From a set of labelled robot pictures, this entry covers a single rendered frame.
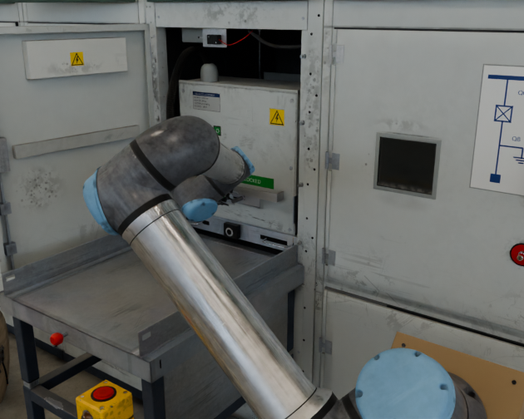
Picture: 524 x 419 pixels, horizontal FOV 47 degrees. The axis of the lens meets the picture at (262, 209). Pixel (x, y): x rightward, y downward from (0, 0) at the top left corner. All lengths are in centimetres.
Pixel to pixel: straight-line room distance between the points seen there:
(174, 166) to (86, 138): 100
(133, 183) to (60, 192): 99
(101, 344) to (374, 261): 79
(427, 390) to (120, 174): 63
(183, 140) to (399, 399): 57
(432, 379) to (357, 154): 85
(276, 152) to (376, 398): 108
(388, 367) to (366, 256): 78
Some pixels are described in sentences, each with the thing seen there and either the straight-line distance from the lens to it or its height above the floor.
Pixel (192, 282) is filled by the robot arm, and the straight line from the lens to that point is 105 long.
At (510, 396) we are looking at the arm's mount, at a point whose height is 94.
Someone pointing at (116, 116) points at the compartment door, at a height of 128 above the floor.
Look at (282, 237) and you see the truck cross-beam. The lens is 198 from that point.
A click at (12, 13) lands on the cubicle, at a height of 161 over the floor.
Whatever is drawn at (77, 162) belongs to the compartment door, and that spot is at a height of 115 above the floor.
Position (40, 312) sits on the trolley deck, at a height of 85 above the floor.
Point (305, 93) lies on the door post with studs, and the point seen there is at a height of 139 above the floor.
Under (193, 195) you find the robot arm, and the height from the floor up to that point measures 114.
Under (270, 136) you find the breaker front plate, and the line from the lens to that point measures 193.
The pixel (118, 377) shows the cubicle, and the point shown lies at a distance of 284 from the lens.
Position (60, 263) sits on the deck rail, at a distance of 196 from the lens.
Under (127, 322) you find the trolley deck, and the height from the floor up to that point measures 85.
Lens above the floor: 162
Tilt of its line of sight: 18 degrees down
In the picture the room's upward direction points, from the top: straight up
